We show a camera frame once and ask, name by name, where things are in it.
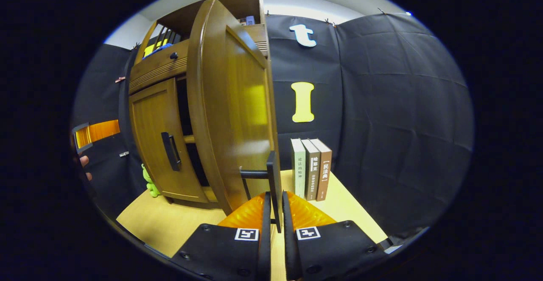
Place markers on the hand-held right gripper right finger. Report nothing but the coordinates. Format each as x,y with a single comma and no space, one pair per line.
290,251

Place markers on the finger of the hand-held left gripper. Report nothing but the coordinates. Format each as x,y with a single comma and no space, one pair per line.
104,130

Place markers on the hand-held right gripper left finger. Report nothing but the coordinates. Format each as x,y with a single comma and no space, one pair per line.
265,247

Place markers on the wooden shoe cabinet door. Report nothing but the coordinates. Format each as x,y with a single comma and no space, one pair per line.
237,115
148,128

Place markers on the wooden double-door shoe cabinet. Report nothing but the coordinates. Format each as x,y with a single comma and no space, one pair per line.
229,3

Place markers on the wooden cabinet drawer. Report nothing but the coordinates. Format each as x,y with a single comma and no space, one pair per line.
157,67

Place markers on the green frog toy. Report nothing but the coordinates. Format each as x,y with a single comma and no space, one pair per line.
151,183

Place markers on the pale green book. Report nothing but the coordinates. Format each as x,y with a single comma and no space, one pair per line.
298,168

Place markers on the grey-brown book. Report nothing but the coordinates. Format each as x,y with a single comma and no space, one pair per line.
313,171

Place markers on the large brown book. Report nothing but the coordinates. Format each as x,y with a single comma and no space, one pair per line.
324,171

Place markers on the blue cloth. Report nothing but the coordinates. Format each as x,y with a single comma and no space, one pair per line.
163,47

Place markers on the black backdrop cloth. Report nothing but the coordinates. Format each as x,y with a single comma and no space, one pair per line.
403,115

